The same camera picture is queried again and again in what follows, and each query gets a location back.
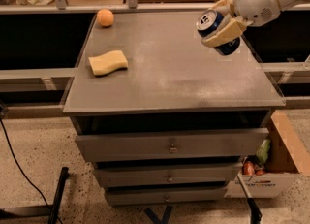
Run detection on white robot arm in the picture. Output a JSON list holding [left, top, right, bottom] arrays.
[[201, 0, 310, 48]]

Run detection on middle grey drawer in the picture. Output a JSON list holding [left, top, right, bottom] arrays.
[[94, 163, 241, 188]]

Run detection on bottom grey drawer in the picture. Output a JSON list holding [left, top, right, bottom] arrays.
[[105, 187, 227, 206]]

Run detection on cardboard box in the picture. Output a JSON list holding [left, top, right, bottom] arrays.
[[224, 110, 310, 199]]

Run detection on top grey drawer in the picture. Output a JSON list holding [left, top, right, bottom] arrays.
[[76, 128, 268, 162]]

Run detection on black handled tool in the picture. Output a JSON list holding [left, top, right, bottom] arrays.
[[237, 174, 263, 224]]

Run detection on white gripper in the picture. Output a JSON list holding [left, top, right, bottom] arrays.
[[201, 0, 281, 48]]

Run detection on grey drawer cabinet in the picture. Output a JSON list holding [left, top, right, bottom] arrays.
[[64, 12, 283, 193]]

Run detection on green snack bag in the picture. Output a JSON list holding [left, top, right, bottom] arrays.
[[256, 139, 271, 165]]

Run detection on black metal floor stand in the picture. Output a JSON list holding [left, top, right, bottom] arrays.
[[0, 166, 70, 224]]

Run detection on red snack packets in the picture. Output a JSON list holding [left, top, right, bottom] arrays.
[[242, 161, 265, 176]]

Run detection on black floor cable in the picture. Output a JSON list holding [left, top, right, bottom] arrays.
[[0, 117, 64, 224]]

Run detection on orange fruit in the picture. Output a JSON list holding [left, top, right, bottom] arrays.
[[96, 9, 114, 27]]

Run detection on blue pepsi can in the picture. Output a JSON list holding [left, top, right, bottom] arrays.
[[196, 9, 240, 56]]

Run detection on grey drawer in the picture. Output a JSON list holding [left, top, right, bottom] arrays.
[[76, 128, 268, 162], [94, 163, 241, 188], [105, 187, 227, 206]]

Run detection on yellow sponge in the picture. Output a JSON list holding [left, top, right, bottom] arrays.
[[88, 50, 128, 77]]

